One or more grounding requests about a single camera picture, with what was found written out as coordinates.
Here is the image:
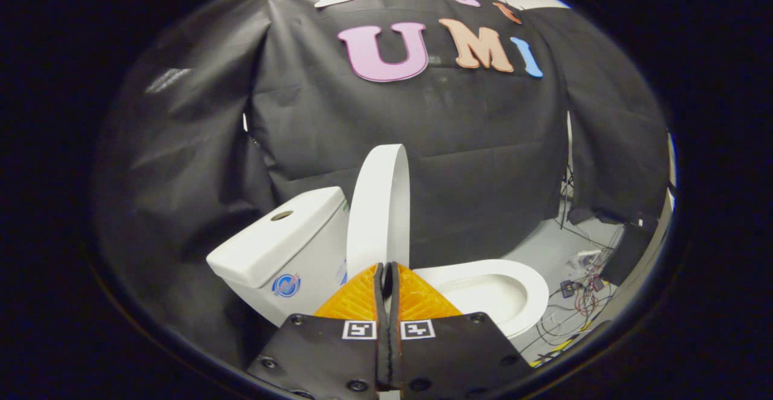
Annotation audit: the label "white ceramic toilet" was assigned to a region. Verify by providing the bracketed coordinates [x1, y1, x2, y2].
[207, 186, 549, 339]

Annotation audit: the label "yellow black hazard tape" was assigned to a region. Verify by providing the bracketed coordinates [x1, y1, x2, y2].
[530, 337, 574, 366]

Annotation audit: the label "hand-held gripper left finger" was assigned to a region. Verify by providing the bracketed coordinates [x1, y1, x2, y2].
[246, 262, 387, 400]

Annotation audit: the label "white toilet lid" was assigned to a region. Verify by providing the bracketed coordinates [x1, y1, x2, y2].
[346, 144, 411, 280]

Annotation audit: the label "white toilet seat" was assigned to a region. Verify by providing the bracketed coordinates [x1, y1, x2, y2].
[414, 259, 549, 339]

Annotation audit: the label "black box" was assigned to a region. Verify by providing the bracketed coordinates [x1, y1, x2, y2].
[601, 222, 653, 286]

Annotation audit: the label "tangle of thin wires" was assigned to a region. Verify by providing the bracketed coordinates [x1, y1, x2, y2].
[534, 225, 623, 358]

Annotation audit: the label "black backdrop cloth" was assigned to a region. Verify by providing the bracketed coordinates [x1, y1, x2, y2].
[94, 0, 671, 370]

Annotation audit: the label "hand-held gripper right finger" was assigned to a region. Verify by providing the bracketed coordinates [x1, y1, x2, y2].
[386, 261, 533, 400]

